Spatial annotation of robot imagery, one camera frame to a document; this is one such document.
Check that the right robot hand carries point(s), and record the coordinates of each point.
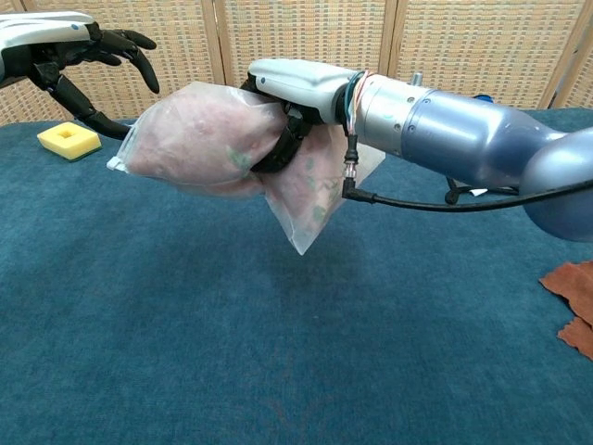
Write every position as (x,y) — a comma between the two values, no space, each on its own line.
(296,83)

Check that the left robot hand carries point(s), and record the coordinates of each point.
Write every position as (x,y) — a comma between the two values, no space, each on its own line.
(46,32)

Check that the transparent plastic zip bag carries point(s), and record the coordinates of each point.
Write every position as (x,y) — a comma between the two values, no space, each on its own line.
(194,134)

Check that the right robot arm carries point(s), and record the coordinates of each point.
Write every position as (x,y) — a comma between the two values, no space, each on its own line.
(463,130)

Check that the woven folding screen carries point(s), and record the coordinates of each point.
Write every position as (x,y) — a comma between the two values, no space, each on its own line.
(301,32)

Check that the yellow sponge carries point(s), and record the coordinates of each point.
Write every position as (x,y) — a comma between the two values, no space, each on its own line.
(51,139)

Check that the teal table cover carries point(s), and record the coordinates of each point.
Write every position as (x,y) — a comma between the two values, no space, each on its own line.
(139,301)

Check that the brown cloth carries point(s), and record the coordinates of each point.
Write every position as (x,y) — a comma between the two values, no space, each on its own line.
(574,287)

